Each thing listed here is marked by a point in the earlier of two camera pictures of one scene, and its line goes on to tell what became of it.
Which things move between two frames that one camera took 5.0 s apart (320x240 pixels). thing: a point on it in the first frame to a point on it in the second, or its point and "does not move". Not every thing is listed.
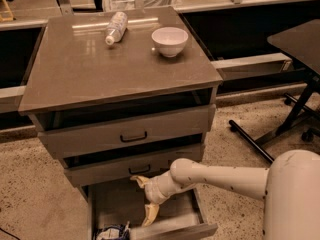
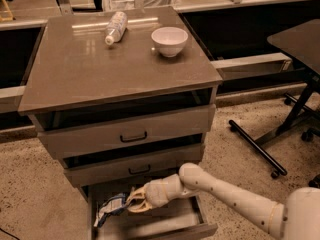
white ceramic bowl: x=169 y=40 does not move
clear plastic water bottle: x=117 y=27 does not move
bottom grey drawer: x=176 y=218 does not move
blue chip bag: x=113 y=232 to x=113 y=205
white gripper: x=152 y=191 to x=154 y=195
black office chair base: x=307 y=135 does not move
